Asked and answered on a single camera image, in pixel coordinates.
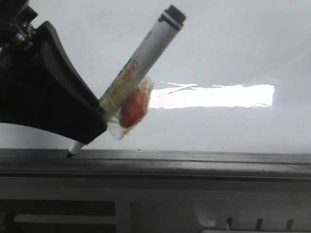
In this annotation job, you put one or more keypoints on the white plastic marker tray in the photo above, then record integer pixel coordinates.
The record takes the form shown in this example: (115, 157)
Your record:
(191, 217)

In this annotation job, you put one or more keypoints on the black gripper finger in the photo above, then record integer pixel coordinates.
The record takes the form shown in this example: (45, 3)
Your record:
(41, 89)

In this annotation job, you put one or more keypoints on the grey aluminium whiteboard frame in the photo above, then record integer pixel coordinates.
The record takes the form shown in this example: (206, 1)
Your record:
(155, 164)

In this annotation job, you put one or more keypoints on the white whiteboard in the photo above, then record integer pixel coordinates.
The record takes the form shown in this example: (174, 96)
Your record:
(237, 77)

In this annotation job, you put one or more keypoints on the black white whiteboard marker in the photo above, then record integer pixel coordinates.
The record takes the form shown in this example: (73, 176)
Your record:
(126, 101)

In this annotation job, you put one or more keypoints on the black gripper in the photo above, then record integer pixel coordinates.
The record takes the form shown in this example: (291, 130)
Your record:
(16, 30)

